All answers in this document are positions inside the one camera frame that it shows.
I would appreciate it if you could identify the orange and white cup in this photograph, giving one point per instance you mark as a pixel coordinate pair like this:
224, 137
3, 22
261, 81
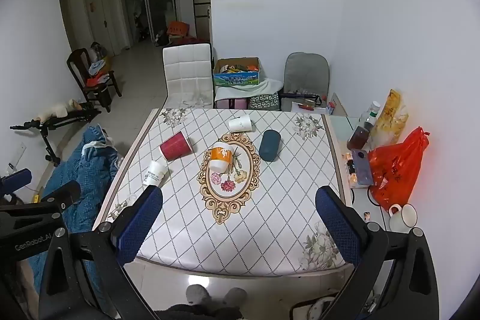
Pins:
221, 155

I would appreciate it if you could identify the green patterned bag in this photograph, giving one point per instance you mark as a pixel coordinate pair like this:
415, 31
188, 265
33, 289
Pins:
264, 101

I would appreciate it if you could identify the black exercise bench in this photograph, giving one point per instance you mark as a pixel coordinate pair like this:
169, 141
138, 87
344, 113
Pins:
63, 117

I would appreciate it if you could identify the plain white paper cup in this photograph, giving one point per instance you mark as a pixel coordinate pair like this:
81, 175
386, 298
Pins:
240, 124

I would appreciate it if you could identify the yellow snack bag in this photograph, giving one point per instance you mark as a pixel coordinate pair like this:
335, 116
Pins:
390, 113

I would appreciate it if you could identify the floral diamond-pattern tablecloth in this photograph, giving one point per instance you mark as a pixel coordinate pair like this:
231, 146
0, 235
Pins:
180, 222

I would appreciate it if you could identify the white enamel mug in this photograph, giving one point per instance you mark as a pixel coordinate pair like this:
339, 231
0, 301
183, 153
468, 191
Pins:
405, 218

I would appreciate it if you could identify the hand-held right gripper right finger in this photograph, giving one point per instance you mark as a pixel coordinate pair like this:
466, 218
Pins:
337, 226

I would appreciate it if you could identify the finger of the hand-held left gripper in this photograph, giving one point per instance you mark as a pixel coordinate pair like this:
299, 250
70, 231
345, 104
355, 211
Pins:
17, 178
65, 191

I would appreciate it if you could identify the pink bag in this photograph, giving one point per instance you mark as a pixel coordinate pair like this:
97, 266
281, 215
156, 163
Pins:
229, 103

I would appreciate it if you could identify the pile of clothes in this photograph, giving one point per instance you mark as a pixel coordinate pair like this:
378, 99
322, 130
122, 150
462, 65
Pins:
98, 72

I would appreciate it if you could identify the red paper cup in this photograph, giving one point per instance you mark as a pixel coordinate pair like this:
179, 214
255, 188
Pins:
175, 146

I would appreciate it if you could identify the bottle with brown liquid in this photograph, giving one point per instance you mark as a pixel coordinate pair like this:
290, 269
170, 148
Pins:
360, 136

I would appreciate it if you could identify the grey cushioned chair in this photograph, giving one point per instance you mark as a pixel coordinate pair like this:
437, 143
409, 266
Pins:
305, 74

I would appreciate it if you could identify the dark teal cup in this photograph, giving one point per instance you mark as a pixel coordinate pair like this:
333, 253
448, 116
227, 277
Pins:
270, 145

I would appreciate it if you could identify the grey fuzzy slipper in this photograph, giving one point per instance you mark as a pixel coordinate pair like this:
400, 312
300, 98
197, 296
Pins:
235, 296
197, 294

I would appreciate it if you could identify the glass side table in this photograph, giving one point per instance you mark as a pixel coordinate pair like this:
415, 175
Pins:
365, 198

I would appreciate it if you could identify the red plastic bag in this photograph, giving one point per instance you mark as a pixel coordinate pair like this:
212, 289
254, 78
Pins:
397, 170

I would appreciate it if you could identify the blue blanket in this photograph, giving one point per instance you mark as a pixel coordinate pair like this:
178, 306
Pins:
86, 170

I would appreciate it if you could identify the white folded cloth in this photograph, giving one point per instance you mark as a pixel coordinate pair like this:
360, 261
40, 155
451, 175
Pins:
243, 92

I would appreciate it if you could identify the grey smartphone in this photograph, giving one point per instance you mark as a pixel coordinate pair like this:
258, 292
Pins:
362, 168

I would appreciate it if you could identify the wooden door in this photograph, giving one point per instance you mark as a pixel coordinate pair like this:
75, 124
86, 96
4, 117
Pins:
100, 20

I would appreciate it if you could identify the white padded chair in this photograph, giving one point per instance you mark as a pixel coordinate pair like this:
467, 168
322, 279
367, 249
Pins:
185, 72

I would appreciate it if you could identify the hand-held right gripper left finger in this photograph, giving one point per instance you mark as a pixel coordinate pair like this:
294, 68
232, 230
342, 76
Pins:
138, 222

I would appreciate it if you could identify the orange box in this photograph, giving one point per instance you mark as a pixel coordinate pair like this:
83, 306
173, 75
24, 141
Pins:
177, 28

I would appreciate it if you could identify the dark wooden chair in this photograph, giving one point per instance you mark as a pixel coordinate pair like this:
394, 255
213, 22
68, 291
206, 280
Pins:
80, 61

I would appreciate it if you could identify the dark cloth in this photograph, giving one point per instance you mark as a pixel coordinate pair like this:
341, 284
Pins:
198, 312

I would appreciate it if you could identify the black and red tool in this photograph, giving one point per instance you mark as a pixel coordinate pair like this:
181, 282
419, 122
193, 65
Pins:
305, 99

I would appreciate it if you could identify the white paper cup with label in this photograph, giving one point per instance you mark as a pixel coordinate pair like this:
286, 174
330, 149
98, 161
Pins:
154, 173

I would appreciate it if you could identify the cardboard box with landscape print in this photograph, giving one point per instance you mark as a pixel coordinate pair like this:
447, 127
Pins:
236, 78

